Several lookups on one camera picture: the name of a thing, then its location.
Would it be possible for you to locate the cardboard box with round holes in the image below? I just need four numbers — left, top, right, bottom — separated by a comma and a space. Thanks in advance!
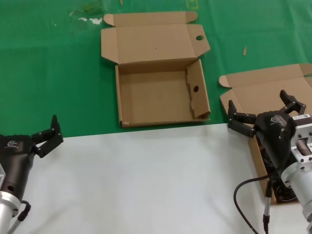
100, 11, 212, 129

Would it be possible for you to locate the silver cable plug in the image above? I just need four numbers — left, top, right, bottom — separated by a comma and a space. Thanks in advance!
262, 180, 273, 233

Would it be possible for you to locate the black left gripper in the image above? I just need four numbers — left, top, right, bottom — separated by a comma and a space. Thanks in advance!
0, 114, 64, 199

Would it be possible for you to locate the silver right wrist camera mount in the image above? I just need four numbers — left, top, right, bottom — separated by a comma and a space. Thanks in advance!
291, 114, 312, 163

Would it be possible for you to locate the green table cloth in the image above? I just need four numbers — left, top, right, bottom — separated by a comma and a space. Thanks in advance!
0, 0, 312, 138

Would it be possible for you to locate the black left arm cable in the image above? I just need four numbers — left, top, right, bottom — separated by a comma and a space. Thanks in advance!
7, 199, 32, 234

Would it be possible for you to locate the black cable pile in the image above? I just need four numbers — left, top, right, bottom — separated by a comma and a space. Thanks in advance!
261, 142, 301, 202

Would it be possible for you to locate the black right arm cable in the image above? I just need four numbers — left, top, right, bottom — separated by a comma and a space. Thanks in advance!
233, 170, 278, 234

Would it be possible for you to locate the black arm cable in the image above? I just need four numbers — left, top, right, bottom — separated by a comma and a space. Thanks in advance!
233, 170, 278, 234
7, 199, 32, 234

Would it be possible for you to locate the cardboard box holding cable pile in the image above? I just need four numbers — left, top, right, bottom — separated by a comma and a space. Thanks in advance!
218, 63, 312, 205

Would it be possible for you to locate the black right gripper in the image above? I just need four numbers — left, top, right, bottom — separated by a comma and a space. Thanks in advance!
227, 89, 308, 169

